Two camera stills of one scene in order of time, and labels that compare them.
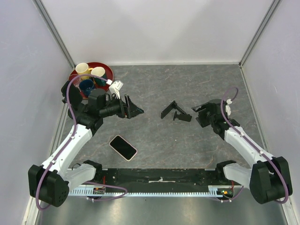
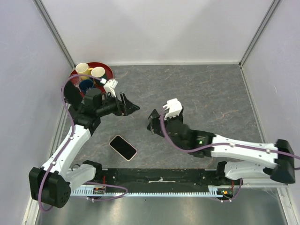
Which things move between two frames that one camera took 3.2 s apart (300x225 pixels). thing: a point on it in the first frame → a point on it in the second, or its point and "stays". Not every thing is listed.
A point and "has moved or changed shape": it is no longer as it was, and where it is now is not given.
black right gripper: x=201 y=119 → x=180 y=117
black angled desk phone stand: x=183 y=116 has moved or changed shape
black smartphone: x=75 y=96 stays
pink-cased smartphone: x=123 y=147 stays
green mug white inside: x=99 y=71 stays
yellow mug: x=82 y=68 stays
